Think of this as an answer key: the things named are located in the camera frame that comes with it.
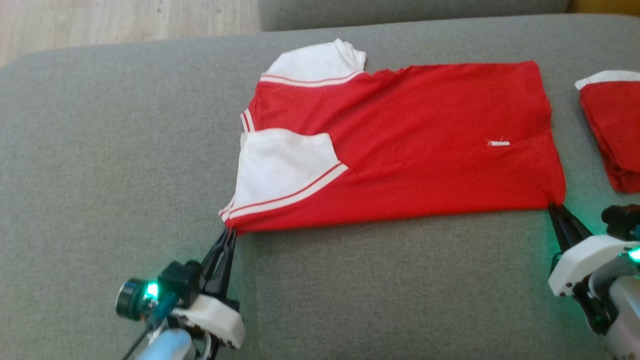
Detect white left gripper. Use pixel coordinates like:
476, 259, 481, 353
172, 228, 246, 350

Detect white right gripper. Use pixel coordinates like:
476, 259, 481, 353
548, 202, 640, 337

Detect red shorts with white trim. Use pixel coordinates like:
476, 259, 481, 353
574, 70, 640, 194

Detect red shirt with white sleeves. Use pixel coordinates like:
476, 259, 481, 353
218, 38, 567, 236

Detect large grey sofa seat cushion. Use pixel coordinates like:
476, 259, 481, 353
0, 13, 640, 360

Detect large yellow sofa backrest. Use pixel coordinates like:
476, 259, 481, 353
567, 0, 640, 16

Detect thin black left gripper cable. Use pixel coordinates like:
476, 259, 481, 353
121, 295, 177, 360

